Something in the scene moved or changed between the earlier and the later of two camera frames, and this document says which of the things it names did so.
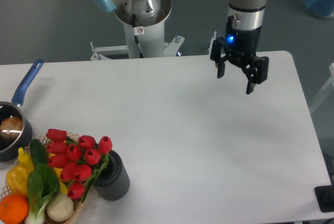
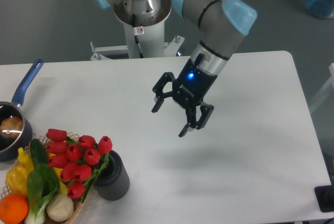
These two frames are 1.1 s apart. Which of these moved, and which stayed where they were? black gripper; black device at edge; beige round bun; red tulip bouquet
Moved: black gripper
Stayed: beige round bun; black device at edge; red tulip bouquet
